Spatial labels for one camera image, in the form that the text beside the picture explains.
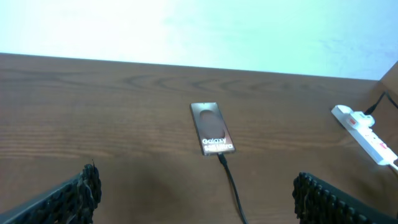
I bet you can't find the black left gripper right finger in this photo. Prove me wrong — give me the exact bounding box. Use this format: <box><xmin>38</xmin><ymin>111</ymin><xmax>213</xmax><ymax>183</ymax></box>
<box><xmin>292</xmin><ymin>172</ymin><xmax>397</xmax><ymax>224</ymax></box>

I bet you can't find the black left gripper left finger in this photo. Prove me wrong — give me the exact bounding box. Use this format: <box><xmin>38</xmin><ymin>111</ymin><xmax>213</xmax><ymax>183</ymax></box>
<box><xmin>1</xmin><ymin>164</ymin><xmax>102</xmax><ymax>224</ymax></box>

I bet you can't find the black USB charging cable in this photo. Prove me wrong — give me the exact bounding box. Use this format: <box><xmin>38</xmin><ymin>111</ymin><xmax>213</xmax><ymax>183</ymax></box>
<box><xmin>216</xmin><ymin>152</ymin><xmax>249</xmax><ymax>224</ymax></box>

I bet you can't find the Galaxy S25 Ultra smartphone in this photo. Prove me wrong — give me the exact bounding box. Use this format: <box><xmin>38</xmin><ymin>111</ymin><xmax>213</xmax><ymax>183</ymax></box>
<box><xmin>190</xmin><ymin>102</ymin><xmax>236</xmax><ymax>156</ymax></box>

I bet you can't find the white USB charger plug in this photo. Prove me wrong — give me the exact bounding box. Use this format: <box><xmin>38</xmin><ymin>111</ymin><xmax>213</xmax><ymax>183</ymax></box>
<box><xmin>347</xmin><ymin>111</ymin><xmax>375</xmax><ymax>129</ymax></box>

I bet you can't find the white power strip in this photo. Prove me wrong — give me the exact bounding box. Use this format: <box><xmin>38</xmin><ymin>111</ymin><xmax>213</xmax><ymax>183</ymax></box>
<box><xmin>331</xmin><ymin>105</ymin><xmax>397</xmax><ymax>169</ymax></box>

